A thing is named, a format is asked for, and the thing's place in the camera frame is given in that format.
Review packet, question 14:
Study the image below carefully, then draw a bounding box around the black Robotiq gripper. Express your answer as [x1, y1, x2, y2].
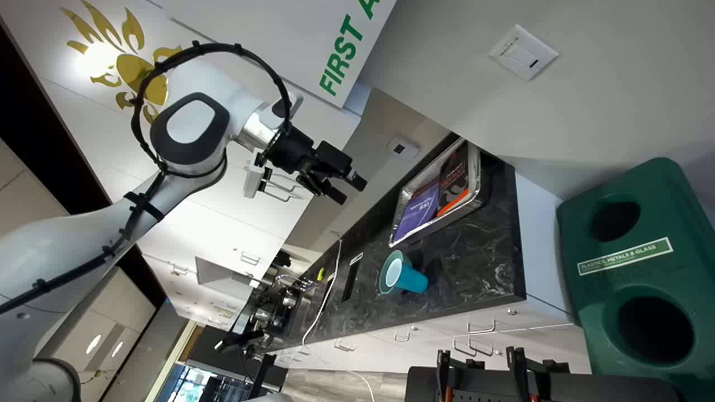
[264, 123, 370, 208]

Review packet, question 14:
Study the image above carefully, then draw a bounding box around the purple booklet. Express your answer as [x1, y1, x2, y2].
[390, 180, 446, 246]

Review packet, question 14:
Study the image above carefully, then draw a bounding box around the small black flat device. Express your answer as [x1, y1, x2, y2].
[340, 251, 366, 303]

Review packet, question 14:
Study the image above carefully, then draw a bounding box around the aluminium foil tray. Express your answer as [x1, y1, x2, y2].
[388, 138, 488, 251]

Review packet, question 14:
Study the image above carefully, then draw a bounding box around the teal plastic cup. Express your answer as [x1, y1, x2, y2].
[379, 248, 432, 299]

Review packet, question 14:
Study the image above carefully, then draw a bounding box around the white first aid sign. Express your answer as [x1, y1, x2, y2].
[152, 0, 399, 112]

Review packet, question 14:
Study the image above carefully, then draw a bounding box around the dark marble counter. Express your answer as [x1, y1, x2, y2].
[226, 131, 595, 376]

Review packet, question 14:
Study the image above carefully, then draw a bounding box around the black flat bar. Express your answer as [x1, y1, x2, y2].
[408, 364, 683, 402]

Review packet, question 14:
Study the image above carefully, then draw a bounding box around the green recycling bin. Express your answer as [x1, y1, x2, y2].
[554, 154, 715, 400]

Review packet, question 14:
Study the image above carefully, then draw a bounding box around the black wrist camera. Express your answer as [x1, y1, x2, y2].
[312, 138, 357, 179]

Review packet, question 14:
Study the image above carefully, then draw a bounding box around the small white wall thermostat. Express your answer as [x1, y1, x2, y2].
[390, 134, 420, 158]

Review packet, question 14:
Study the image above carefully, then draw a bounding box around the white cable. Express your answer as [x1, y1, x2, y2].
[298, 237, 347, 347]

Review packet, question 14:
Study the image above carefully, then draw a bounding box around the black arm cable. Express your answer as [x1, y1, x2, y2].
[0, 41, 296, 314]

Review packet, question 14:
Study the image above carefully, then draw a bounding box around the black clamp with red handle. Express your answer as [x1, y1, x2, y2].
[435, 347, 488, 402]
[504, 343, 573, 402]

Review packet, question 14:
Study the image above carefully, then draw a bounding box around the white wall switch plate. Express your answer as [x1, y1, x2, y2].
[488, 23, 562, 83]

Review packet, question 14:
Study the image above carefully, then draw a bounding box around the gold fleur-de-lis wall decal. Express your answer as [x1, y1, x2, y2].
[60, 0, 184, 125]

